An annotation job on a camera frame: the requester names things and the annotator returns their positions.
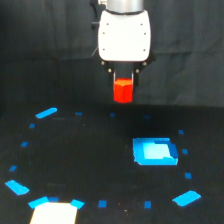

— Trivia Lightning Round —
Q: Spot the small blue tape right lower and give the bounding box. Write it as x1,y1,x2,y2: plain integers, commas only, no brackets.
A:
185,173,192,179

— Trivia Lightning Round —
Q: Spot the small blue tape left middle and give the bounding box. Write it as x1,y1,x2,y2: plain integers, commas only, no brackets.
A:
21,142,28,147

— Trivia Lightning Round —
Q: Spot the blue tape piece near paper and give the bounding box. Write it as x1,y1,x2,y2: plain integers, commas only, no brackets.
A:
71,199,84,209

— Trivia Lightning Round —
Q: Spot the small blue tape top left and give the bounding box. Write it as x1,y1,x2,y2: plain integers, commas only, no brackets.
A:
75,112,82,116

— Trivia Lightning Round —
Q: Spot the small blue tape right middle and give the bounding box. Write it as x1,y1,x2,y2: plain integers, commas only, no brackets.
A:
182,149,188,155

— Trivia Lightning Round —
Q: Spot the long blue tape bottom-left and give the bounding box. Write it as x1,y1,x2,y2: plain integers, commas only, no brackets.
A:
28,196,49,209

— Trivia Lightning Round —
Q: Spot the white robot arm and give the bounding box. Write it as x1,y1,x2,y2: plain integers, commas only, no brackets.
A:
90,0,152,87

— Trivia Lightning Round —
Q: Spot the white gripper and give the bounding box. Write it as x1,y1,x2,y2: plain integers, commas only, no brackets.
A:
98,10,156,90

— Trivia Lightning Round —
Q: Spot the white paper sheet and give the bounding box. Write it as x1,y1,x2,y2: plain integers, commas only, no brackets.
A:
29,202,78,224

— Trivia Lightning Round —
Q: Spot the long blue tape top-left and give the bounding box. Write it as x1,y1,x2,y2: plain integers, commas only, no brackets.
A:
35,108,57,119

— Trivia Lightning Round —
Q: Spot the small blue tape left lower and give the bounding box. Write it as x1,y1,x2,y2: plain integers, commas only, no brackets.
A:
9,165,17,172

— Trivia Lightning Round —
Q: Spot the small blue tape bottom centre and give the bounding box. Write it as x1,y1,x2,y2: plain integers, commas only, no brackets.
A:
98,200,107,208

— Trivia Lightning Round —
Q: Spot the small blue tape bottom right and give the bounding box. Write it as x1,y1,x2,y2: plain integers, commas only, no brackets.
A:
144,201,151,209

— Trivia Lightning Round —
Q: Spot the long blue tape bottom-right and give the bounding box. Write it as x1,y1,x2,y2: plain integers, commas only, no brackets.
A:
173,190,201,207

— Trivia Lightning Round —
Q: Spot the long blue tape left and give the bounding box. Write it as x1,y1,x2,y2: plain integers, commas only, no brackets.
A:
5,180,29,195

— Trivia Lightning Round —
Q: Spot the red hexagonal block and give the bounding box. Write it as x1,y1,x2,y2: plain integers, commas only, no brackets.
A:
114,78,133,103

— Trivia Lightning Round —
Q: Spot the black curtain backdrop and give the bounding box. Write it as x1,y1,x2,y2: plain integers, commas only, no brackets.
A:
0,0,224,108

